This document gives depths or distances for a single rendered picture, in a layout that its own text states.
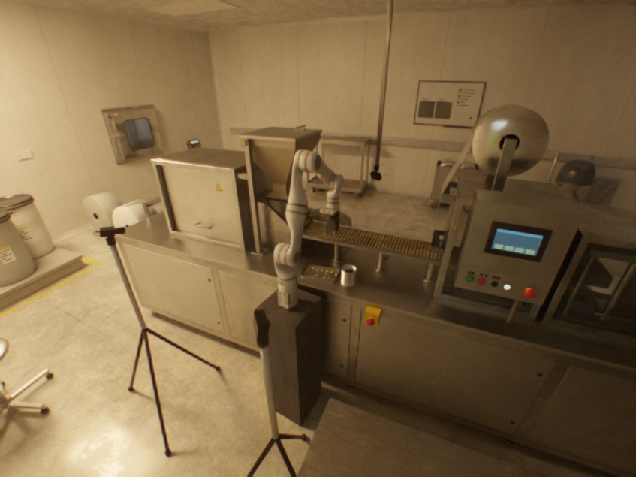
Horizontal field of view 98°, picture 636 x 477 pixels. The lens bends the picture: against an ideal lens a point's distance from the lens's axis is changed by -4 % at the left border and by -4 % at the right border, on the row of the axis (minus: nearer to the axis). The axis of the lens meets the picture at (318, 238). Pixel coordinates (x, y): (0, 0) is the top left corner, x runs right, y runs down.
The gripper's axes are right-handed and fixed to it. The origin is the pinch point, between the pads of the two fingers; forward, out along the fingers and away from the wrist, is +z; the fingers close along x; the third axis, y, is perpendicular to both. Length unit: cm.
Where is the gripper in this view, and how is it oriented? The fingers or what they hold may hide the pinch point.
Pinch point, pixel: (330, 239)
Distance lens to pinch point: 170.5
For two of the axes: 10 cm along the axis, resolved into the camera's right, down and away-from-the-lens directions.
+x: -8.6, -2.4, 4.5
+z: 0.0, 8.8, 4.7
